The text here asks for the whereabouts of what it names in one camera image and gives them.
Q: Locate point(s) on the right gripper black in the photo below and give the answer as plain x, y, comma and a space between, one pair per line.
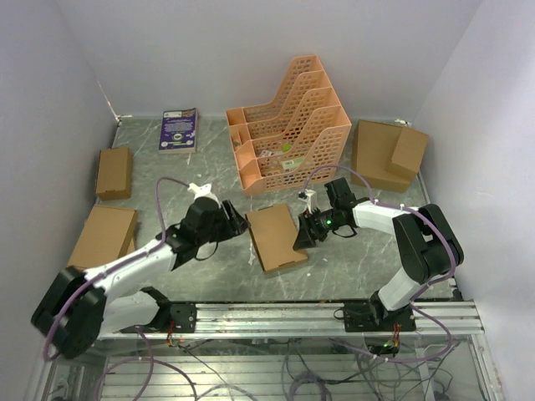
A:
308, 230

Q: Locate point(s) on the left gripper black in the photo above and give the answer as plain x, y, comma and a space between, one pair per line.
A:
236, 225

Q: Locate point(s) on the cardboard box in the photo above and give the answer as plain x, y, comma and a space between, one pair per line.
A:
388, 156
114, 176
273, 234
108, 234

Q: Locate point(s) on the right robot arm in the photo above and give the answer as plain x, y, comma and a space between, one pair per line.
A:
427, 245

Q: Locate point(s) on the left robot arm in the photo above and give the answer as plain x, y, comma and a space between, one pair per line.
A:
80, 306

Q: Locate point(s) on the green boxed item in organizer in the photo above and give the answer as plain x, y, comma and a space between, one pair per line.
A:
290, 165

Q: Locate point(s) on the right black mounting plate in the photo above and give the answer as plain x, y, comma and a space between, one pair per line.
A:
365, 317

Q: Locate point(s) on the black mounting plate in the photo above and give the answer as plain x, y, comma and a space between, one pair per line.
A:
174, 317
365, 317

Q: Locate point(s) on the peach plastic file organizer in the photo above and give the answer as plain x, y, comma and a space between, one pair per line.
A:
305, 119

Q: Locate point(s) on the purple book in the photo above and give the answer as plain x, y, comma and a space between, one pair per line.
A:
178, 131

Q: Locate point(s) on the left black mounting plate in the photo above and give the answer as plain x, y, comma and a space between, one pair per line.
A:
174, 317

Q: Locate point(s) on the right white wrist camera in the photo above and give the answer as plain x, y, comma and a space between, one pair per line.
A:
310, 198

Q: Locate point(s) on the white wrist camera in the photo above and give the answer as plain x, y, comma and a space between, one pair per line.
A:
310, 198
202, 191

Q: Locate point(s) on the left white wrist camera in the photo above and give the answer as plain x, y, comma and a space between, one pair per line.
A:
202, 191

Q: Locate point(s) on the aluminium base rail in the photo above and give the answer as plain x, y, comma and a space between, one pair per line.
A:
302, 319

